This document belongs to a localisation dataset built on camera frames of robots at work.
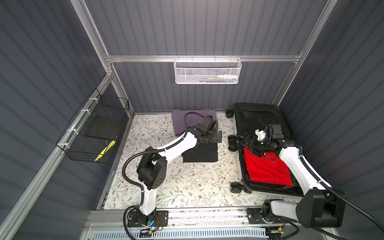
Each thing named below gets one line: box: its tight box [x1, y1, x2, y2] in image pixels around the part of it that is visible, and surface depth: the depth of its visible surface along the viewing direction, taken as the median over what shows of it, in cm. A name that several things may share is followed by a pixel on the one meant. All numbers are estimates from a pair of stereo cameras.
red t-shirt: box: [243, 147, 293, 187], surface depth 87 cm
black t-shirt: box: [181, 142, 218, 163], surface depth 97 cm
